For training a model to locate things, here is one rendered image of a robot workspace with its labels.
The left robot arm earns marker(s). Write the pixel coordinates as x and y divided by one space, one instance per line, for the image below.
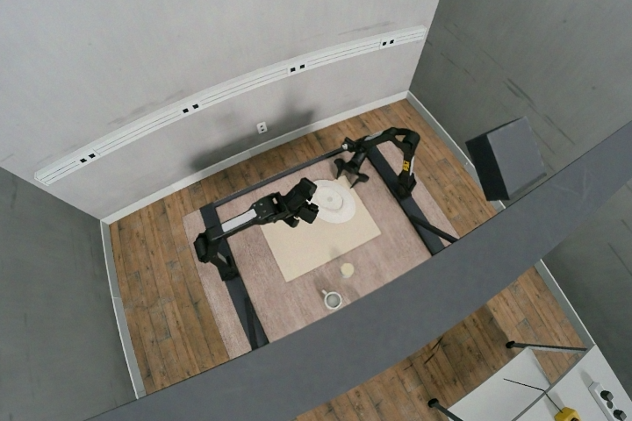
261 212

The black rectangular frame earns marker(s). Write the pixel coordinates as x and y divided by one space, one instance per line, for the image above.
236 287

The white cup with green stripe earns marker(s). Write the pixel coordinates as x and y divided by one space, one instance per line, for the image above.
333 300

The white round platter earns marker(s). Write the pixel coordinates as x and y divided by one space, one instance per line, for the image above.
335 203

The glass jar with beige lid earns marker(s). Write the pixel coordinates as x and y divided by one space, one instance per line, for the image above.
347 269

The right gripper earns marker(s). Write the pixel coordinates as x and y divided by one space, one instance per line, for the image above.
340 163

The cream flat mat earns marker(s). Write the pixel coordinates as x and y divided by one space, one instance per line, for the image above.
307 246

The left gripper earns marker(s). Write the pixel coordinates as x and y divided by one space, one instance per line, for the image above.
311 187

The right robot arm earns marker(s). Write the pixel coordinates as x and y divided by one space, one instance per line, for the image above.
408 145

